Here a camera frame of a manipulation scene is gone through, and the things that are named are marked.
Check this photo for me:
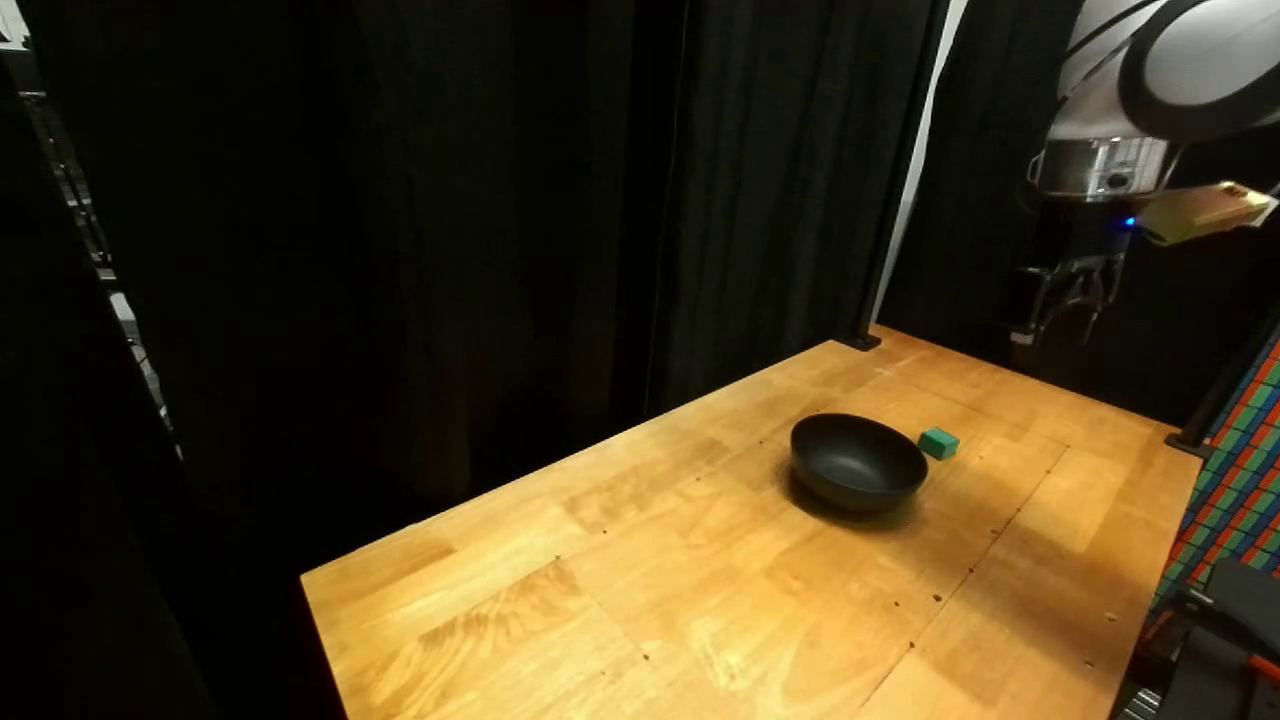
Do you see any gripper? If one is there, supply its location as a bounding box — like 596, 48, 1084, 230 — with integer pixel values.
1008, 198, 1137, 347

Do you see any black bowl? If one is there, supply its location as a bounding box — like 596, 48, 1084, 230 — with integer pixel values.
789, 412, 930, 514

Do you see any black curtain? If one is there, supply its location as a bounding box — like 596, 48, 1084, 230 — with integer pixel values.
878, 0, 1280, 429
0, 0, 949, 720

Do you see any colourful checkered board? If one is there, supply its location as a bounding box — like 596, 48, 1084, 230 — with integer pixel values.
1148, 338, 1280, 613

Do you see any black metal fixture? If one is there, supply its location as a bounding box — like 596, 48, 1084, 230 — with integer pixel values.
1112, 558, 1280, 720

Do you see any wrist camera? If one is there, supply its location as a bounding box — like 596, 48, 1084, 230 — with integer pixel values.
1135, 180, 1280, 247

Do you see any black frame post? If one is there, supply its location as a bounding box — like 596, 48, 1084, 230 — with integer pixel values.
1166, 318, 1280, 459
836, 0, 953, 352

